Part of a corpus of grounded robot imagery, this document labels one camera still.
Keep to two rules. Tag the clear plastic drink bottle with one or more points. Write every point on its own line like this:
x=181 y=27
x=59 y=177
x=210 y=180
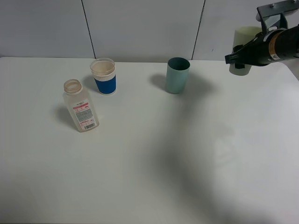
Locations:
x=79 y=104

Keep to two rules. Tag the blue sleeved paper cup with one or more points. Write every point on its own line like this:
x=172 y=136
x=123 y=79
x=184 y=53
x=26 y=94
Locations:
x=104 y=74

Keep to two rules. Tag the teal plastic cup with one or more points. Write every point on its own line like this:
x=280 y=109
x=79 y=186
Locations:
x=177 y=75

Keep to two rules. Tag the light green plastic cup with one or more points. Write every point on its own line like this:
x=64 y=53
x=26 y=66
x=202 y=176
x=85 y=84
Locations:
x=242 y=36

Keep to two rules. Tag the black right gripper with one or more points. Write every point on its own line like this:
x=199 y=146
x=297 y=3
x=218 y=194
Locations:
x=278 y=46

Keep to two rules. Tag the dark grey right camera mount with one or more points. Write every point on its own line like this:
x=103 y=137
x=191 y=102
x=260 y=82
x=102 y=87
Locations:
x=274 y=14

